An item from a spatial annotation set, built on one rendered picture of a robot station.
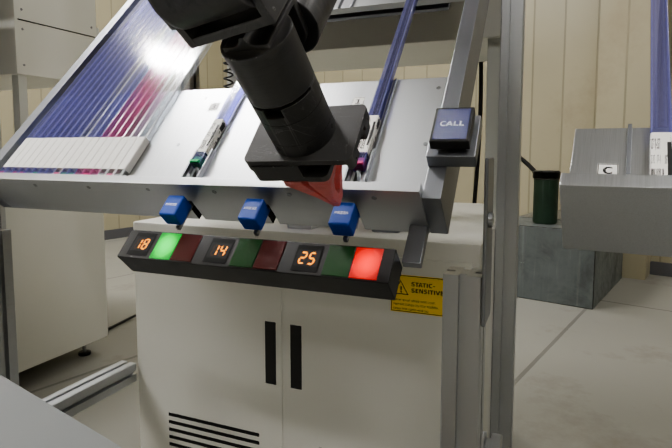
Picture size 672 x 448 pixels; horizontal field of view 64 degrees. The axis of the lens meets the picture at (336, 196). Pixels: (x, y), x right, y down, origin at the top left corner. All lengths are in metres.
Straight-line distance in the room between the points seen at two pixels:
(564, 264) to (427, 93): 2.26
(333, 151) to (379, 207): 0.15
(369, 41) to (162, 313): 0.74
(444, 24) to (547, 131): 2.73
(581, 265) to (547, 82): 1.51
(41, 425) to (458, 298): 0.38
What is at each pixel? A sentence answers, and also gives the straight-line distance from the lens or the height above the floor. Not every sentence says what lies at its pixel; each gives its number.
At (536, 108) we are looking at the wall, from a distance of 3.93.
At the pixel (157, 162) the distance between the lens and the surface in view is 0.76.
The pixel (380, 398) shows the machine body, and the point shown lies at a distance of 0.99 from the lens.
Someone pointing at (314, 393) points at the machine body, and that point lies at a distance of 1.03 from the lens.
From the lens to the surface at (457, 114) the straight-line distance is 0.57.
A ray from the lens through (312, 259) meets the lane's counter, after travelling 0.56.
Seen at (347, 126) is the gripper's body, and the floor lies 0.79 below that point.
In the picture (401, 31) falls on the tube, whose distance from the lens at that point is 0.77.
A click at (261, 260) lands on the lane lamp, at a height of 0.65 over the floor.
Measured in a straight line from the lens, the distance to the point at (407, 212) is 0.57.
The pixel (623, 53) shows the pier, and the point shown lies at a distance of 3.64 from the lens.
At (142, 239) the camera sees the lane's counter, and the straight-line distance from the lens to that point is 0.69.
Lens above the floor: 0.77
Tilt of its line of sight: 5 degrees down
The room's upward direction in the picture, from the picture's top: straight up
